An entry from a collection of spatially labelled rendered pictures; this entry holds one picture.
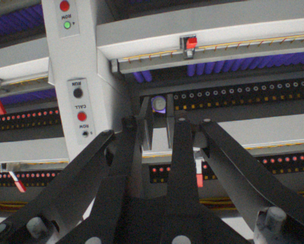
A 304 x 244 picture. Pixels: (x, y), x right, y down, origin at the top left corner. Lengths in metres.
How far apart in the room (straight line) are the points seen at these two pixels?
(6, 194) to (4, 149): 0.41
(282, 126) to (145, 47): 0.28
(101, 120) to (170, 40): 0.19
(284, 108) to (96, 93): 0.49
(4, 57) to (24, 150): 0.20
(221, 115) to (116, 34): 0.35
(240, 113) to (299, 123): 0.20
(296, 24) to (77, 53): 0.38
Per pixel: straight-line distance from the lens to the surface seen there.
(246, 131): 0.36
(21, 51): 0.45
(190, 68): 0.41
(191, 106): 0.48
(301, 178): 0.69
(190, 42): 0.27
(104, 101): 0.34
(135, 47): 0.35
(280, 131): 0.38
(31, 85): 0.51
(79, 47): 0.37
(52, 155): 0.43
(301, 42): 0.45
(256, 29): 0.37
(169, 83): 0.47
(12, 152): 0.50
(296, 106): 0.62
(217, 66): 0.43
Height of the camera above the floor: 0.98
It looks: 9 degrees up
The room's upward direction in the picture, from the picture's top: 173 degrees clockwise
